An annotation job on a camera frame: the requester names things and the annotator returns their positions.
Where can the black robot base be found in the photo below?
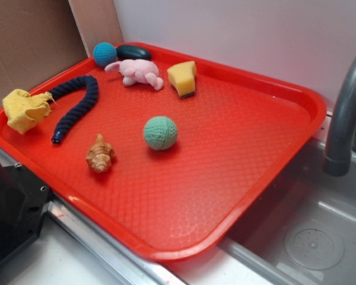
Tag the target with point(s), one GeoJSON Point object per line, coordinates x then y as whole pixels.
{"type": "Point", "coordinates": [23, 203]}

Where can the green rubber ball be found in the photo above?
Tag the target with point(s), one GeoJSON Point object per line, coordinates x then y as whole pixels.
{"type": "Point", "coordinates": [160, 133]}

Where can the blue crocheted ball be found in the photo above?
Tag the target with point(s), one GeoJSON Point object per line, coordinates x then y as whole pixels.
{"type": "Point", "coordinates": [104, 54]}

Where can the red plastic tray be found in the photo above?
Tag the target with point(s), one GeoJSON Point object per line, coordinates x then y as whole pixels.
{"type": "Point", "coordinates": [235, 135]}

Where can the yellow sponge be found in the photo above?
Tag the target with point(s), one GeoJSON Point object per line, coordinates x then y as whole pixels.
{"type": "Point", "coordinates": [182, 78]}

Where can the brown seashell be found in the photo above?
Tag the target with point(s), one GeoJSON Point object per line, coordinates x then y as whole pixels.
{"type": "Point", "coordinates": [100, 155]}

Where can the pink plush bunny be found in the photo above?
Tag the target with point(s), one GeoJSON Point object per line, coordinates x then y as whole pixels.
{"type": "Point", "coordinates": [136, 71]}

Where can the dark teal oval object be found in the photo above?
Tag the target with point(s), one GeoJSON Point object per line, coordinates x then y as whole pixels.
{"type": "Point", "coordinates": [132, 52]}

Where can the grey plastic sink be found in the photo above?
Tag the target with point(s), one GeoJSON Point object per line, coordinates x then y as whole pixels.
{"type": "Point", "coordinates": [301, 230]}

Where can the yellow cloth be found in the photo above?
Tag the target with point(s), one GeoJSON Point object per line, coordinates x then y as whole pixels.
{"type": "Point", "coordinates": [24, 111]}

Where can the grey toy faucet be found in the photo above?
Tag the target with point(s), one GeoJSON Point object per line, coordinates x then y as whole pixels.
{"type": "Point", "coordinates": [341, 139]}

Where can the brown cardboard panel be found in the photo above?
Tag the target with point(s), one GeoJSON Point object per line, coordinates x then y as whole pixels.
{"type": "Point", "coordinates": [40, 39]}

